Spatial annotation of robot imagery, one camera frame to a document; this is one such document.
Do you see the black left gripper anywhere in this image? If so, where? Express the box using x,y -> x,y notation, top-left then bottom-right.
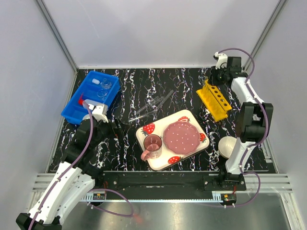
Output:
90,115 -> 130,149

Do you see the blue plastic compartment bin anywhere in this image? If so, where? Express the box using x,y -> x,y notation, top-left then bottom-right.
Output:
61,70 -> 120,125

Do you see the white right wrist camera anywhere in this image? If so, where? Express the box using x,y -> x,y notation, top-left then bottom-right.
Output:
213,52 -> 228,69

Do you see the cream ceramic bowl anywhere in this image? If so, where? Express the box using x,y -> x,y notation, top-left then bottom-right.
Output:
218,136 -> 236,159

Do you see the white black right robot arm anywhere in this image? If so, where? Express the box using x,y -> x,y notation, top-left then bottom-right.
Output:
209,52 -> 273,190

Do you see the glass alcohol lamp white cap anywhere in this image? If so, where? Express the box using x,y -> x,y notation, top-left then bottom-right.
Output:
101,78 -> 112,90

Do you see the yellow test tube rack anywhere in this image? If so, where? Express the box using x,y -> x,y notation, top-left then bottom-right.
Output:
196,85 -> 232,122

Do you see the pink polka dot plate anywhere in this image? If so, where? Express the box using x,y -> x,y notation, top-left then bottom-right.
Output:
163,121 -> 201,155

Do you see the wash bottle with red cap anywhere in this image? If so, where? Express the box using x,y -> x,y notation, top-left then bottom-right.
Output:
78,93 -> 98,110

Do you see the small clear glass beaker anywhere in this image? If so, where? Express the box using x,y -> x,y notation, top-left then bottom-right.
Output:
97,89 -> 108,100

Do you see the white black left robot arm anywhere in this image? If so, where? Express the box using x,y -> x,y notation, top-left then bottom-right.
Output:
16,118 -> 129,230

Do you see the pink ghost pattern mug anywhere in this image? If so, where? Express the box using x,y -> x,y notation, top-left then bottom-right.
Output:
141,134 -> 163,161

